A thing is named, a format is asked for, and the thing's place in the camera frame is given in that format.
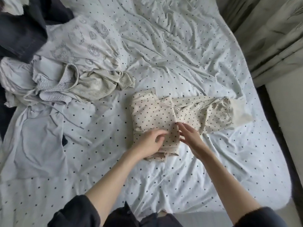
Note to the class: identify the person's left hand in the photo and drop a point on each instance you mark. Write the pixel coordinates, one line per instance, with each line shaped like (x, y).
(149, 144)

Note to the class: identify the person's right hand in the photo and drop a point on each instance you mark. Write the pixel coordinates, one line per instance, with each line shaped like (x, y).
(194, 139)

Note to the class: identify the cream polka dot trousers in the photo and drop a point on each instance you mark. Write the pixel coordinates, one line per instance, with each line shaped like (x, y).
(156, 113)

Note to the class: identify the light grey smocked garment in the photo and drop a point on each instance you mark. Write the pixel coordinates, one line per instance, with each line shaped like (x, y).
(38, 144)

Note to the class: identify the cream patterned pyjama top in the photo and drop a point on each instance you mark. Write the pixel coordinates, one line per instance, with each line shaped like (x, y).
(80, 44)

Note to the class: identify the dark grey jeans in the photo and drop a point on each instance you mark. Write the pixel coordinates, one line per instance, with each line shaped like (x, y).
(4, 115)

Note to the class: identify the dark denim jeans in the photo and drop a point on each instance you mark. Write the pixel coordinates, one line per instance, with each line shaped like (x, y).
(23, 26)

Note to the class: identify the cream printed garment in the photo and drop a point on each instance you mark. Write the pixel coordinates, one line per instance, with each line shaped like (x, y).
(12, 4)

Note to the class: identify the person's left forearm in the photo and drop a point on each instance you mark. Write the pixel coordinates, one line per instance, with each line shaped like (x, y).
(113, 182)

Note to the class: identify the person's right forearm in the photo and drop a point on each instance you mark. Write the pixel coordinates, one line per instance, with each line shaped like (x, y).
(232, 186)

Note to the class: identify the person's dark shorts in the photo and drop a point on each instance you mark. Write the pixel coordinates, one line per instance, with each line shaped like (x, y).
(132, 219)

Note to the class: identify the white dotted bed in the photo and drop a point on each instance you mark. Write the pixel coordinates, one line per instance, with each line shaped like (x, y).
(189, 44)

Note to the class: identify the person's black left sleeve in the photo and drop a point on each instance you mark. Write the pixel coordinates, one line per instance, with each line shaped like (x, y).
(73, 215)

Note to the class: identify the person's black sleeve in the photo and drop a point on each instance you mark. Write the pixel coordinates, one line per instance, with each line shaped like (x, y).
(263, 219)
(73, 215)

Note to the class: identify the person's black right sleeve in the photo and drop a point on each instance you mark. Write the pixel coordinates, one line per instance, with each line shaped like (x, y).
(263, 219)

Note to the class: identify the striped beige curtain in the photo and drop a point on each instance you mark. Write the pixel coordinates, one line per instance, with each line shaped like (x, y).
(270, 35)

